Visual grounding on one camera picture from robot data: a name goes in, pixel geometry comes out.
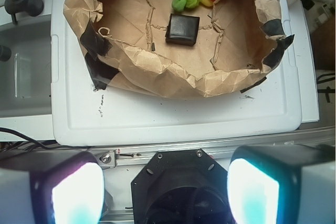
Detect black faucet handle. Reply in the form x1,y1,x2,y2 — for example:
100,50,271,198
4,0,44,25

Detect aluminium frame rail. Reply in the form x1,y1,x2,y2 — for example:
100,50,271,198
89,126,336,169

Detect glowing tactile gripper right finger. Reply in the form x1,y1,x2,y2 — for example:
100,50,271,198
227,144,335,223

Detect black square box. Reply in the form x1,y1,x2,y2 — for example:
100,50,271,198
165,14,200,47

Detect clear plastic container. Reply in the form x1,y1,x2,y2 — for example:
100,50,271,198
1,15,51,118

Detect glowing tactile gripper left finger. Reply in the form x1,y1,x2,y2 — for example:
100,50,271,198
1,151,104,223

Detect white plastic bin lid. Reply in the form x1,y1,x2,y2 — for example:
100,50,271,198
51,0,302,146

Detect crumpled brown paper liner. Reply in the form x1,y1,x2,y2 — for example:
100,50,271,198
64,0,293,99

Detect black cable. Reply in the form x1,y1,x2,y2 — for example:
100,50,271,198
0,127,74,154

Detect black octagonal mount plate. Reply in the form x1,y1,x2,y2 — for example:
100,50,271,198
131,149,235,223

